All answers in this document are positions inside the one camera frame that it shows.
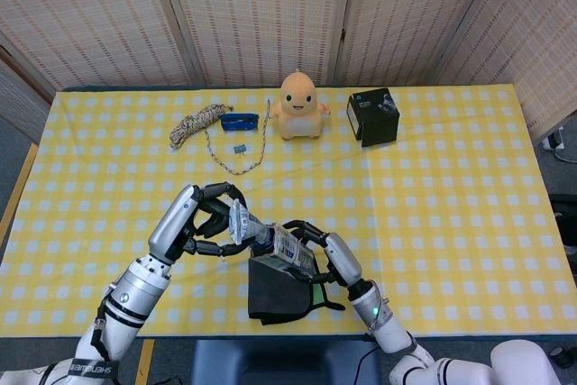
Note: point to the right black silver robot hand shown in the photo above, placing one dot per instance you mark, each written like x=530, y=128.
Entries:
x=345, y=261

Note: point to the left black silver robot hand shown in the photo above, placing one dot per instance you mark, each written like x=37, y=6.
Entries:
x=173, y=222

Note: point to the silver blue toothpaste box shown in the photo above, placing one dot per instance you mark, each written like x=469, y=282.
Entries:
x=288, y=250

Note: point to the blue white toothpaste tube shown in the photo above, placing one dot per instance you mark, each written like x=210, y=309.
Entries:
x=245, y=225

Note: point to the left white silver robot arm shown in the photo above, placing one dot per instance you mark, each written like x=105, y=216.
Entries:
x=130, y=299

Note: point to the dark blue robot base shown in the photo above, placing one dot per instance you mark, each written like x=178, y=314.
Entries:
x=284, y=362

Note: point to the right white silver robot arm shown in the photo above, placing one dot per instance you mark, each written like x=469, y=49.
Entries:
x=392, y=331

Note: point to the black cardboard box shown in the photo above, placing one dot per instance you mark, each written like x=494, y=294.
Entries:
x=378, y=125

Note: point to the grey cloth with green lining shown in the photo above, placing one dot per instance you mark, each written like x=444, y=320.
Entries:
x=279, y=299

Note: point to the small teal binder clip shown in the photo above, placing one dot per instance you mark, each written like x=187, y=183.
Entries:
x=239, y=149

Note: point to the yellow white checked tablecloth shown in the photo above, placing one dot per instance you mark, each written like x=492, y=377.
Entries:
x=451, y=222

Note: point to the blue plastic clip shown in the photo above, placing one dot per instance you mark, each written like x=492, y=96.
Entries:
x=239, y=121

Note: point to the orange plush toy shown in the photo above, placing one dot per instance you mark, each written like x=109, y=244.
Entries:
x=297, y=110

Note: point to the woven folding screen panel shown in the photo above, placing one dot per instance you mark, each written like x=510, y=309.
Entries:
x=541, y=42
x=405, y=20
x=18, y=101
x=257, y=20
x=90, y=20

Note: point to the black object beside table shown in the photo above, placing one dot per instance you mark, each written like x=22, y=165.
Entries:
x=565, y=207

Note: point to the small black round caster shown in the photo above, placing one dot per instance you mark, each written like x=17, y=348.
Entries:
x=562, y=354

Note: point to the white power strip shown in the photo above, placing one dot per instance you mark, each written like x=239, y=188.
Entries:
x=556, y=139

